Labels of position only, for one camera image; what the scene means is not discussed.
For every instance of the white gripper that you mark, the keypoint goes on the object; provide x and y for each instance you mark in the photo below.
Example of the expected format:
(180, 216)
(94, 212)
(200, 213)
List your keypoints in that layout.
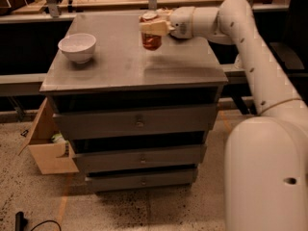
(181, 21)

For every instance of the open cardboard box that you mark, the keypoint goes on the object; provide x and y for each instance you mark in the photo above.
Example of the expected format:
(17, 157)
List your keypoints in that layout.
(50, 152)

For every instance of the bottom grey drawer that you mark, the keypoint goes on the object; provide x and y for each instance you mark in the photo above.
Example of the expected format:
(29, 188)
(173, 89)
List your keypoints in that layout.
(142, 180)

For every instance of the grey drawer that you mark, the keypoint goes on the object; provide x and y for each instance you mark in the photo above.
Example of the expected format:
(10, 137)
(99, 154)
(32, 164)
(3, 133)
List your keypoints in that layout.
(142, 180)
(140, 158)
(96, 125)

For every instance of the white ceramic bowl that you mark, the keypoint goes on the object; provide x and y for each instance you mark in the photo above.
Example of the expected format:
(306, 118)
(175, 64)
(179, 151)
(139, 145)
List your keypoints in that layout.
(78, 48)

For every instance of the top grey drawer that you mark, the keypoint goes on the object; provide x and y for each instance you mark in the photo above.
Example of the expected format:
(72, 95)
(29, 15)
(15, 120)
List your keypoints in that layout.
(96, 125)

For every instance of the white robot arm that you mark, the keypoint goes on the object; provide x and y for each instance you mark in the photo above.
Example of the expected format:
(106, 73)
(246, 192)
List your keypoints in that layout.
(266, 157)

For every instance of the grey drawer cabinet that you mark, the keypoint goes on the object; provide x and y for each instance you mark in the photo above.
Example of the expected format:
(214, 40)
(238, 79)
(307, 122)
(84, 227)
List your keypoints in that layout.
(122, 75)

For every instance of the red coke can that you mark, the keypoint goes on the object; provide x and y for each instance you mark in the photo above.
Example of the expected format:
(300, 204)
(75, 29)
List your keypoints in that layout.
(150, 42)

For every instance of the middle grey drawer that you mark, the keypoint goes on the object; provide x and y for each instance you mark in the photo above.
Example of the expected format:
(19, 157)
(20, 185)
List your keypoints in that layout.
(140, 158)

